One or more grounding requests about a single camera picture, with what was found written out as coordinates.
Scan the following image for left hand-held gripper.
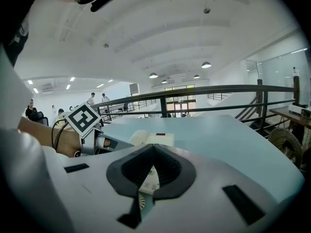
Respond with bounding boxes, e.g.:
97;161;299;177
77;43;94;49
65;101;136;156

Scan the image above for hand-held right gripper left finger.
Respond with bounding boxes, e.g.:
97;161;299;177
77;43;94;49
59;143;157;233

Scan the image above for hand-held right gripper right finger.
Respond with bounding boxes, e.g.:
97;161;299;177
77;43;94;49
145;143;306;233

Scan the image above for white rounded plastic object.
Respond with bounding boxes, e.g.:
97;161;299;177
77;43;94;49
128;129;149;146

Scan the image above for person's left forearm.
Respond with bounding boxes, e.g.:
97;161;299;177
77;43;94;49
17;116;82;158

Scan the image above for light blue table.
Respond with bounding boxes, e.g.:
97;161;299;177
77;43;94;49
101;114;306;203

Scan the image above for round wicker chair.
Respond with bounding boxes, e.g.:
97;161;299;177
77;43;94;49
268;127;304;167

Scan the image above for black metal railing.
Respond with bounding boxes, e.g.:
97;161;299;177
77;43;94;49
89;78;296;138

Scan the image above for wooden side table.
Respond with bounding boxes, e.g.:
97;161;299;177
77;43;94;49
269;106;311;131

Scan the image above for white projector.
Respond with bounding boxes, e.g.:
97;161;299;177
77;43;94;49
287;102;311;120

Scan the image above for white ribbed plastic part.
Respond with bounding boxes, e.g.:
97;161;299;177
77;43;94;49
138;193;147;211

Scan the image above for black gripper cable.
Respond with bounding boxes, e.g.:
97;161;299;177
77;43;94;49
51;118;69;150

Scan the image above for black head camera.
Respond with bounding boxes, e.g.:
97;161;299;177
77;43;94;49
89;0;118;13

